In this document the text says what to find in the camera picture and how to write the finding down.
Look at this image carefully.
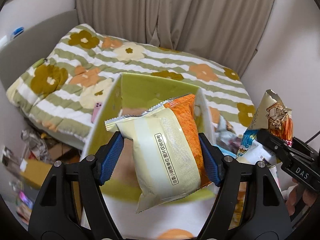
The grey headboard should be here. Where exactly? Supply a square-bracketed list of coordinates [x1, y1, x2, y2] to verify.
[0, 9, 79, 89]

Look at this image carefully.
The cream orange snack packet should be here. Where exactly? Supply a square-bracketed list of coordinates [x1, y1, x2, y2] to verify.
[105, 94, 211, 213]

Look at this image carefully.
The beige orange tiger snack bag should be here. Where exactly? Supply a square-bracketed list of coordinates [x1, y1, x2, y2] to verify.
[248, 89, 293, 146]

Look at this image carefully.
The floral striped quilt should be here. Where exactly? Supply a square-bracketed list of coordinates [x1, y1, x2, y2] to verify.
[4, 24, 255, 149]

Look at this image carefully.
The blue white snack bag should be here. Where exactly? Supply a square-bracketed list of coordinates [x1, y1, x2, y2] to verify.
[236, 129, 277, 166]

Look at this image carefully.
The person right hand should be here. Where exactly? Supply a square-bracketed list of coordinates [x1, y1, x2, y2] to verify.
[286, 186, 318, 216]

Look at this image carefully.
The green cardboard box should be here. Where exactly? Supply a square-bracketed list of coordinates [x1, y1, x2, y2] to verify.
[81, 73, 216, 204]

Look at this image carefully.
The beige curtain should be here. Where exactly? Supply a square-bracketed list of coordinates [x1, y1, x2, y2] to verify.
[75, 0, 274, 75]

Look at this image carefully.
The pink phone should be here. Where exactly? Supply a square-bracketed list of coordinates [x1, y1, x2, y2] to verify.
[91, 102, 103, 123]

